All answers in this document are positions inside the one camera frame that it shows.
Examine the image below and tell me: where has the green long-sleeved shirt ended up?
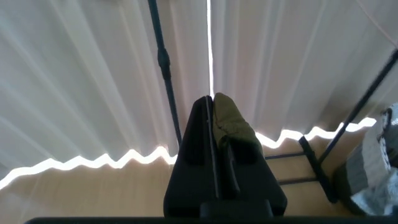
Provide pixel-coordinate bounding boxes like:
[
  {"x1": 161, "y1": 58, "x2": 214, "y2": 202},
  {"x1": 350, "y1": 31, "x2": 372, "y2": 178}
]
[{"x1": 212, "y1": 91, "x2": 265, "y2": 158}]

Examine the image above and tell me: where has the black clothes rack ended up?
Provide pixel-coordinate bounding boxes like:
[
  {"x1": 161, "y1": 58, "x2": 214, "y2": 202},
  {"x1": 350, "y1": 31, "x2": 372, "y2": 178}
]
[{"x1": 147, "y1": 0, "x2": 398, "y2": 205}]

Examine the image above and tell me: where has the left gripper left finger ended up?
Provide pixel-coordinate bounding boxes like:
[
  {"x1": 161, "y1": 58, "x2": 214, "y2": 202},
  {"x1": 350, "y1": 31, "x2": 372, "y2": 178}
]
[{"x1": 163, "y1": 95, "x2": 221, "y2": 218}]

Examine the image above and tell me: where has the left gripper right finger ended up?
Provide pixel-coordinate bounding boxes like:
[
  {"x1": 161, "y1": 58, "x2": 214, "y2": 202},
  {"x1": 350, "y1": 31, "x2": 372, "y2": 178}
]
[{"x1": 216, "y1": 136, "x2": 289, "y2": 218}]

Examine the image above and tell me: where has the white laundry basket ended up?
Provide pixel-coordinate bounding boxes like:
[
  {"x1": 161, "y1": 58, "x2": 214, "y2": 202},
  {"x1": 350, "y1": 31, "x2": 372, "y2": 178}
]
[{"x1": 334, "y1": 102, "x2": 398, "y2": 215}]

